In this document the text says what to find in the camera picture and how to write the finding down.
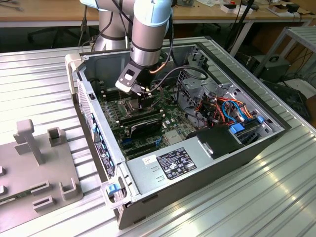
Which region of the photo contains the CPU socket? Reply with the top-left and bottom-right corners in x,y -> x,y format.
122,98 -> 143,117

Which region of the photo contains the black RAM stick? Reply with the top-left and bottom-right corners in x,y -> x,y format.
116,109 -> 164,123

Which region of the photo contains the silver drive cage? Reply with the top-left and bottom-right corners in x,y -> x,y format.
175,64 -> 237,125

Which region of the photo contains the green motherboard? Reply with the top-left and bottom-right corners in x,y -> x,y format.
95,79 -> 198,161

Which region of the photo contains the black graphics card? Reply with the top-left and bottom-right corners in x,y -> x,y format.
128,118 -> 164,139

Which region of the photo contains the silver chipset heatsink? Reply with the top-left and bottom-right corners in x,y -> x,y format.
163,130 -> 185,146

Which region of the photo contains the black expansion slot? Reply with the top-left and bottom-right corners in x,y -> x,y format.
120,138 -> 161,150
124,144 -> 158,158

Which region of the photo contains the black drive box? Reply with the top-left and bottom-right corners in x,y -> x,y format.
187,125 -> 245,160

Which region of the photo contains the silver power supply unit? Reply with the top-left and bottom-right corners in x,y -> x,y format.
124,136 -> 217,197

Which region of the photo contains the hard disk in blue carrier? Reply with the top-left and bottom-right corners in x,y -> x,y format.
228,116 -> 266,147

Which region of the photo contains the white box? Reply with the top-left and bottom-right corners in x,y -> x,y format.
220,3 -> 254,15

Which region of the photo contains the black office chair base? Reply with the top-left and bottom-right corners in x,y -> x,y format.
26,24 -> 87,49

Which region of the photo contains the blue case latch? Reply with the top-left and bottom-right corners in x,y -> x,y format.
106,184 -> 119,196

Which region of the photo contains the open grey PC case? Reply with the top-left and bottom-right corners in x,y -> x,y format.
64,43 -> 292,230

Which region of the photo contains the dark side panel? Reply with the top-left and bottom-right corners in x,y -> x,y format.
261,79 -> 312,121

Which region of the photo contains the brown cardboard box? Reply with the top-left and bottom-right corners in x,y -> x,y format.
266,3 -> 289,17

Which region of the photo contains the grey parts rack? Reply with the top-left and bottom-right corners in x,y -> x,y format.
0,119 -> 84,235

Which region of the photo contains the green RAM stick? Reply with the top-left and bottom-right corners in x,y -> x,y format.
0,192 -> 34,206

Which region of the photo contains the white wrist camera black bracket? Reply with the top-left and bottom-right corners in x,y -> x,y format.
115,61 -> 145,94

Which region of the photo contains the black wire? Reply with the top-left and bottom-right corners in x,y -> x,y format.
176,85 -> 207,129

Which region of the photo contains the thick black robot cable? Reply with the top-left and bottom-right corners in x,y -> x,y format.
148,14 -> 208,89

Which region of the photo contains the grey case handle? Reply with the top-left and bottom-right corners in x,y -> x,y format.
100,177 -> 130,210
64,54 -> 86,96

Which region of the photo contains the wooden desk white frame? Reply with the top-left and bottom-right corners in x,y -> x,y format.
0,0 -> 99,28
171,0 -> 314,57

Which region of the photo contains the thin cable with silver connector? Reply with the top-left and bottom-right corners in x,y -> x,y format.
78,4 -> 87,47

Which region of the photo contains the blue wire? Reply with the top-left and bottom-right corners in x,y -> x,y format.
222,98 -> 247,123

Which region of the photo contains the black hanging cable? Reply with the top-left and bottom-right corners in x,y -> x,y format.
226,0 -> 256,51

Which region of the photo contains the black device with handle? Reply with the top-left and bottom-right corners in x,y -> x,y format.
247,54 -> 291,82

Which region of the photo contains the silver metal frame table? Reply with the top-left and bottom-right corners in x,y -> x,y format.
253,26 -> 316,78

